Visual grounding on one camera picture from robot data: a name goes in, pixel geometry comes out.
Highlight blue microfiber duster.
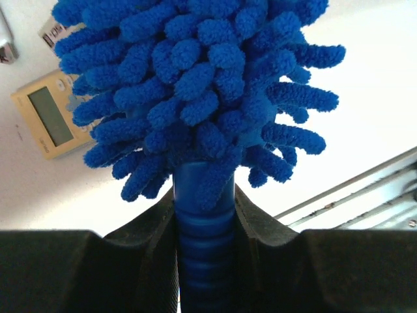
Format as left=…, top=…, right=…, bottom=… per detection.
left=52, top=1, right=346, bottom=312

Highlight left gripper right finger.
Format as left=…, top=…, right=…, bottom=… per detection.
left=234, top=188, right=416, bottom=312

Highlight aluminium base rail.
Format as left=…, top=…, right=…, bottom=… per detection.
left=275, top=148, right=416, bottom=232

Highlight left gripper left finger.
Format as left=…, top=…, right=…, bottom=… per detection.
left=1, top=192, right=179, bottom=312

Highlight yellow grey calculator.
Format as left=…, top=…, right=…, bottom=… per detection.
left=10, top=70, right=99, bottom=160

